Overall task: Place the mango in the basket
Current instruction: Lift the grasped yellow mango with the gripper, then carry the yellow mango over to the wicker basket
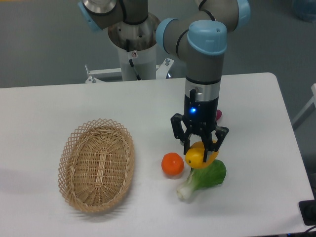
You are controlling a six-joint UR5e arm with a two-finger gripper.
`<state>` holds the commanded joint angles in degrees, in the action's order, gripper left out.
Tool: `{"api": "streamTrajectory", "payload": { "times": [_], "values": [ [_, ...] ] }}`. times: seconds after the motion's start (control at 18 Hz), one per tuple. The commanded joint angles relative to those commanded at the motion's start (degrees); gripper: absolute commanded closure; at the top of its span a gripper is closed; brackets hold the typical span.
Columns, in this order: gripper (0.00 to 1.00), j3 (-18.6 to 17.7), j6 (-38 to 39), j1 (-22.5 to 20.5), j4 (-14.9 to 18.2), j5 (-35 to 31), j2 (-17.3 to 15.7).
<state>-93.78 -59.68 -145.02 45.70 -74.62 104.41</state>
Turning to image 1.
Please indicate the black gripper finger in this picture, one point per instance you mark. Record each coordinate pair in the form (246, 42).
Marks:
(183, 127)
(206, 137)

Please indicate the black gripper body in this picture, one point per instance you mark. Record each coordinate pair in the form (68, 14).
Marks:
(200, 117)

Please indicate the yellow mango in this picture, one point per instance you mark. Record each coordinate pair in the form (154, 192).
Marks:
(194, 156)

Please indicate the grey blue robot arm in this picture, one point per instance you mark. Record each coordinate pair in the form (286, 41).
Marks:
(200, 41)

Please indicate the woven wicker basket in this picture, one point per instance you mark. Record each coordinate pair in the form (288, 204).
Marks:
(96, 166)

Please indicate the pink red fruit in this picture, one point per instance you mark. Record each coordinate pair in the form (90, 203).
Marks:
(218, 115)

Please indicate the orange tangerine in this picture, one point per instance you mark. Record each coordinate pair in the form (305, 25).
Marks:
(172, 164)

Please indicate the green bok choy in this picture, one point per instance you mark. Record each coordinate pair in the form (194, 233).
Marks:
(200, 179)

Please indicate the black device at table edge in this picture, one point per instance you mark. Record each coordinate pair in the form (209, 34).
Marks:
(308, 211)

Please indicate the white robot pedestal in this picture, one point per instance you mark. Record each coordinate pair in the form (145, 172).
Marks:
(136, 44)

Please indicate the white metal frame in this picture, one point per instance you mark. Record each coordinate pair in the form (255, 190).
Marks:
(130, 73)

